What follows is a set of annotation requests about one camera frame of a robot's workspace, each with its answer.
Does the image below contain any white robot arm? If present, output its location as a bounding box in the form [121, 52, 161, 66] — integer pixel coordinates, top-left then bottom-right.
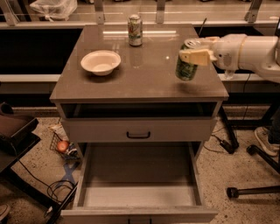
[178, 34, 280, 83]

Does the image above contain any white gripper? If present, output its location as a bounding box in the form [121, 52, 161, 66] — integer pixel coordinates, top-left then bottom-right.
[178, 34, 247, 71]

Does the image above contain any open middle drawer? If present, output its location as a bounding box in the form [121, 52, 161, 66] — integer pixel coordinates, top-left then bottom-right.
[61, 143, 217, 224]

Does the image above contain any black floor cable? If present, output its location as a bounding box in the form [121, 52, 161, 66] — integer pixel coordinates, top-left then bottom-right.
[10, 145, 77, 205]

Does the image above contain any wire basket with snacks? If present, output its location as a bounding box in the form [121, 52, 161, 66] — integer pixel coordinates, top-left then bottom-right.
[50, 134, 80, 161]

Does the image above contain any white paper bowl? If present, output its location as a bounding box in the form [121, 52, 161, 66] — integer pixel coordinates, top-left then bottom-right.
[80, 50, 121, 76]

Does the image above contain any clear plastic bag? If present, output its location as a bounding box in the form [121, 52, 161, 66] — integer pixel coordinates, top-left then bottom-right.
[30, 0, 78, 21]

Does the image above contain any orange apple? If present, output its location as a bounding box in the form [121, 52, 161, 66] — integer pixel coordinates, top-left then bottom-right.
[57, 141, 69, 153]

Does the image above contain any white green tall can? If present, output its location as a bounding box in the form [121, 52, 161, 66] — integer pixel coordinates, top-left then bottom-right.
[128, 14, 143, 46]

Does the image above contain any black drawer handle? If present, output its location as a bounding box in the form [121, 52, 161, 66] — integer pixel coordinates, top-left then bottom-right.
[126, 131, 151, 139]

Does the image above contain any black power adapter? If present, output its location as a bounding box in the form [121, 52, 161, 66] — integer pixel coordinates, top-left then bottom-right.
[220, 140, 235, 154]

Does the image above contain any grey drawer cabinet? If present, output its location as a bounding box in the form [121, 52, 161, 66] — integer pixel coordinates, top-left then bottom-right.
[49, 24, 229, 224]

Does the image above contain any green soda can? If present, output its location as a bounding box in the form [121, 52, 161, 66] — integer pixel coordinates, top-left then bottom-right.
[176, 38, 200, 81]

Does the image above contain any clear water bottle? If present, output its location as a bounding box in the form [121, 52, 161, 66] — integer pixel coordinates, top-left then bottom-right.
[224, 70, 235, 80]

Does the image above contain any grey sneaker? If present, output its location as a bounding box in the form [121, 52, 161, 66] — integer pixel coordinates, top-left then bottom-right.
[255, 127, 280, 157]

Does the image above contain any black chair base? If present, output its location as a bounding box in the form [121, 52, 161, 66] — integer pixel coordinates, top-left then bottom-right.
[225, 144, 280, 200]

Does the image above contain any dark side table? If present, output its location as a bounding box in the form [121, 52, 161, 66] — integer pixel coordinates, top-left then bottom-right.
[0, 102, 39, 172]

